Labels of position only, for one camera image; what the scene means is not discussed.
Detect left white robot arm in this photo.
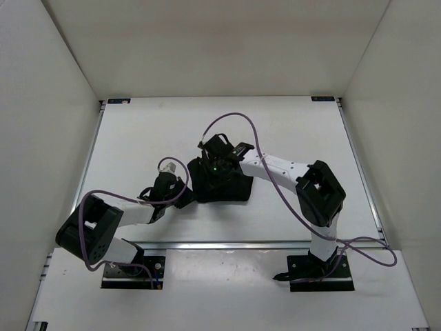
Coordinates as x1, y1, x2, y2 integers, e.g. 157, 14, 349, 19
55, 171, 196, 274

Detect blue corner label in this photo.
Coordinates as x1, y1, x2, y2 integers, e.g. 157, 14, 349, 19
311, 96, 335, 102
107, 98, 131, 104

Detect aluminium table rail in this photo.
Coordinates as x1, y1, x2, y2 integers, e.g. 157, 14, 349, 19
137, 241, 311, 250
57, 99, 107, 231

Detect front aluminium table rail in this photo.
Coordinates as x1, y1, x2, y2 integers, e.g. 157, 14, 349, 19
137, 241, 311, 250

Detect left blue corner label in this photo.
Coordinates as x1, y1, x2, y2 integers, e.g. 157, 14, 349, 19
107, 98, 131, 104

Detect black pleated skirt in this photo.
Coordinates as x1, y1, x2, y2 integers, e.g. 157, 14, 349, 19
187, 157, 254, 203

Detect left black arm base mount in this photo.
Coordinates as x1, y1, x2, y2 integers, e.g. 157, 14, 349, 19
101, 246, 166, 290

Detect right blue corner label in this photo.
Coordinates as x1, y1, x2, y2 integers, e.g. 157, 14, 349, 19
311, 96, 335, 102

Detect left aluminium table rail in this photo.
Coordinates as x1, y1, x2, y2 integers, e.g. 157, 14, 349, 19
57, 99, 107, 231

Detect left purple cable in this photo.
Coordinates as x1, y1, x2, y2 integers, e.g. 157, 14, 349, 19
78, 157, 189, 289

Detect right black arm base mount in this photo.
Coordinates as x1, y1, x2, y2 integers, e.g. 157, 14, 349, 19
273, 249, 355, 292

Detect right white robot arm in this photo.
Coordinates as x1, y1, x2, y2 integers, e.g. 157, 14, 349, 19
198, 134, 346, 276

